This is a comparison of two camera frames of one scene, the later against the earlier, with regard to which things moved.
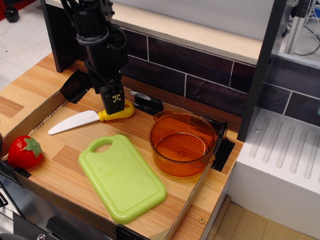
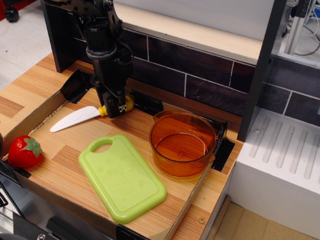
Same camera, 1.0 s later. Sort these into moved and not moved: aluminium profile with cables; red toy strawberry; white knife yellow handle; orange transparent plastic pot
Moved: white knife yellow handle
Not moved: orange transparent plastic pot; aluminium profile with cables; red toy strawberry
